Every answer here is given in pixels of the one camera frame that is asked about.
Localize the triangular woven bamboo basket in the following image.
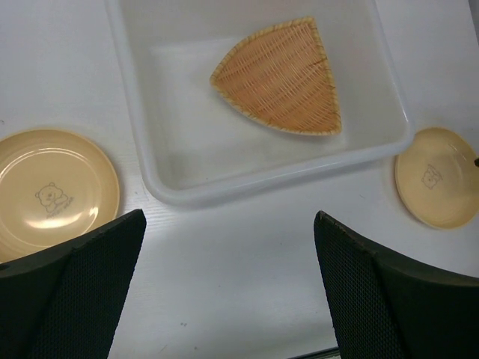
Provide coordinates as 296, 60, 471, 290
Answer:
210, 16, 342, 136

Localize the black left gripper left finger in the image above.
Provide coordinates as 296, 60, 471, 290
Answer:
1, 209, 147, 358

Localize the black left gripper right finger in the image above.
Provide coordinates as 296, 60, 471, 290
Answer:
314, 211, 478, 358

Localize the translucent white plastic bin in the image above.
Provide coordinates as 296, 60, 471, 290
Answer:
106, 1, 415, 206

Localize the yellow bear plate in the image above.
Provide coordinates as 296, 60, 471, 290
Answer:
1, 129, 120, 263
394, 127, 478, 230

